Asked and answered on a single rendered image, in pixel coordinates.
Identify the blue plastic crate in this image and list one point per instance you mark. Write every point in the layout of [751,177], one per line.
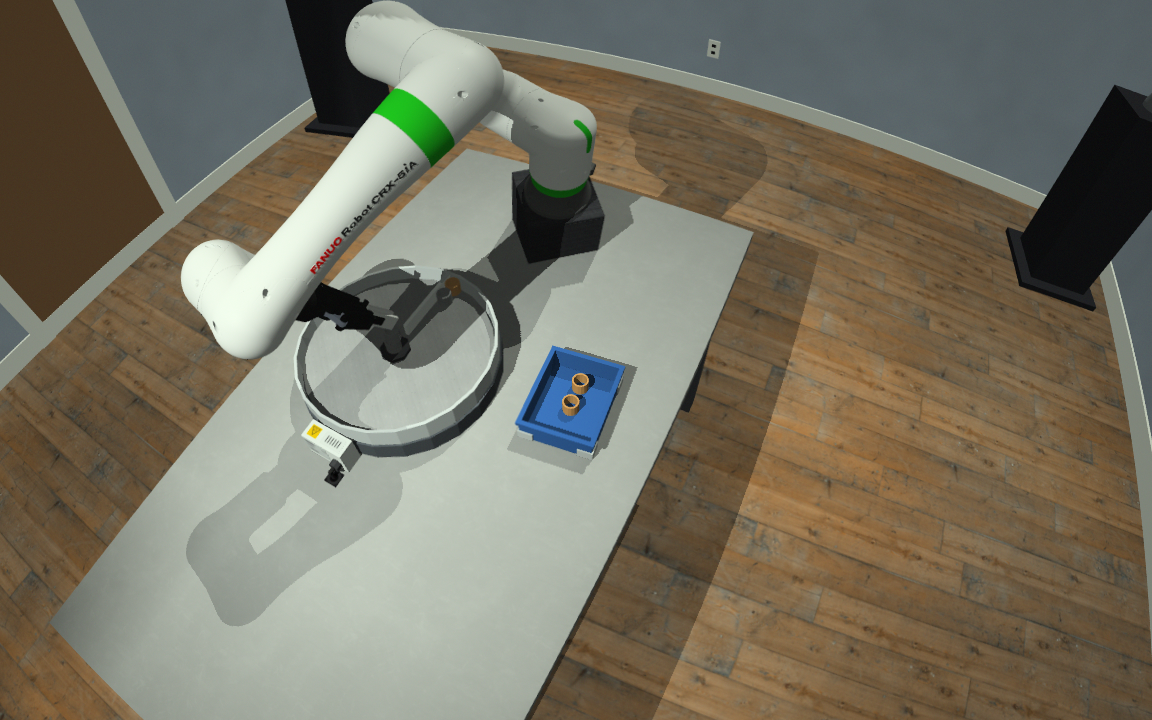
[542,418]

